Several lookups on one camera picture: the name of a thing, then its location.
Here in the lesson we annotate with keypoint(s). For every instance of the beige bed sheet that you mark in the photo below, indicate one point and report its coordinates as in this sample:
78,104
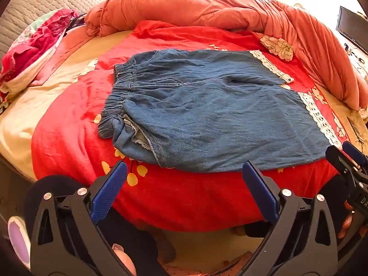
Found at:
43,106

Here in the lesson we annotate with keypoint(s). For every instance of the red floral blanket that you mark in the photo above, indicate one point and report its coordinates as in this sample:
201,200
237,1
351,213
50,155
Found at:
172,201

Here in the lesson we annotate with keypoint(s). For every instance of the white purple oval object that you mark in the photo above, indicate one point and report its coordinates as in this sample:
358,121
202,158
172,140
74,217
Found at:
18,241

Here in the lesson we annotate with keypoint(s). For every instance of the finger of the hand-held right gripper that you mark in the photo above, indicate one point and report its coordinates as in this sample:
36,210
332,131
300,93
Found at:
340,161
355,153

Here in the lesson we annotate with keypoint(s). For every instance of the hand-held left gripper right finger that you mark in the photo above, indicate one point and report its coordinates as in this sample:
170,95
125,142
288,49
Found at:
260,189

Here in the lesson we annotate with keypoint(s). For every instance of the blue denim pants lace trim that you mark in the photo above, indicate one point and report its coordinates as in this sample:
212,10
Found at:
215,115

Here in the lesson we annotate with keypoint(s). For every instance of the black flat screen monitor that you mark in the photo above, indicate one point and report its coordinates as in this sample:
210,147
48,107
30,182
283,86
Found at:
350,26

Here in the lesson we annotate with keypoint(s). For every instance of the pink floral clothes pile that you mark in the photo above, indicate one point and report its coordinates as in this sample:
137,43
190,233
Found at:
37,40

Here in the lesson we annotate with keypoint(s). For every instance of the person's right hand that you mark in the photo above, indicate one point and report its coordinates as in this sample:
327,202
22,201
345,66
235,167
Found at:
346,221

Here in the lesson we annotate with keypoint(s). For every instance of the dark blue garment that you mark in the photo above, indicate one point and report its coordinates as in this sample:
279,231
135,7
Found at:
76,21

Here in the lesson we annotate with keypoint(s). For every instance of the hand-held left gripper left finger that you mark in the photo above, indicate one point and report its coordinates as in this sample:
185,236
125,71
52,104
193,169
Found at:
109,189

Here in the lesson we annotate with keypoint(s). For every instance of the salmon pink duvet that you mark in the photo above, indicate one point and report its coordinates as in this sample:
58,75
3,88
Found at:
201,8

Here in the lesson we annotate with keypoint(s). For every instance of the grey quilted headboard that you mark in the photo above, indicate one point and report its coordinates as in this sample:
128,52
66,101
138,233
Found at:
43,3

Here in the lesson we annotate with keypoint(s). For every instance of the person's dark trouser leg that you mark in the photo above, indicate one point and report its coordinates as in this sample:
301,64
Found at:
135,244

